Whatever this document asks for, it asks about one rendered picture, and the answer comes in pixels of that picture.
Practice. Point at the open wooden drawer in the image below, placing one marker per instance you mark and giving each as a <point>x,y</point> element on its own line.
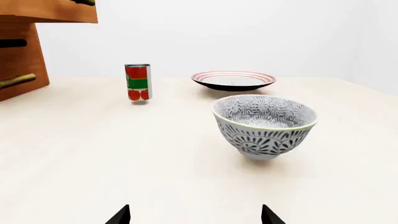
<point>46,10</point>

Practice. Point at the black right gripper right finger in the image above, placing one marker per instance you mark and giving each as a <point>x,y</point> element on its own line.
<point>270,217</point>

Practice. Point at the red striped black plate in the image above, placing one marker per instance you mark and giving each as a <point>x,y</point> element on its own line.
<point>233,80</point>

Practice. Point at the white bowl with black pattern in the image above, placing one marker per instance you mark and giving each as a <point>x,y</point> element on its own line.
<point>264,127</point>

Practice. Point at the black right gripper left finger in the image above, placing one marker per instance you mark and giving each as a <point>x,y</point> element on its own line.
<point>120,216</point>

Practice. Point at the red and green tomato can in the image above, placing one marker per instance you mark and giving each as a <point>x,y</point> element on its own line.
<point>138,82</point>

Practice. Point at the wooden cabinet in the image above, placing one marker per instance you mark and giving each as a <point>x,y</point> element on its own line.
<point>18,60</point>

